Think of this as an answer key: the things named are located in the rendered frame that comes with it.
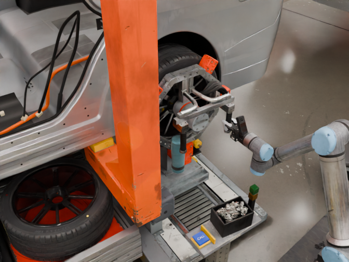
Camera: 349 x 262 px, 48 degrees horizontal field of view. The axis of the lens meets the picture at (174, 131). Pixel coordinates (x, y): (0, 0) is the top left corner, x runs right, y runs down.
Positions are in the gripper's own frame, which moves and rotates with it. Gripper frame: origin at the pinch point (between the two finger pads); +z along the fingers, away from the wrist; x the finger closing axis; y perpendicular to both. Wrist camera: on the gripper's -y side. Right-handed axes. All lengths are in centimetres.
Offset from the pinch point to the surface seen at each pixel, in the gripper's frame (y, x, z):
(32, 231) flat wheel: 32, -124, 13
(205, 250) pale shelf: 38, -51, -48
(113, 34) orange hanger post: -79, -76, -13
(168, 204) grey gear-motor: 45, -46, -4
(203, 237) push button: 35, -48, -42
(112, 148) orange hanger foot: 15, -64, 30
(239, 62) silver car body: -13, 39, 33
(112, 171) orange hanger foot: 14, -74, 11
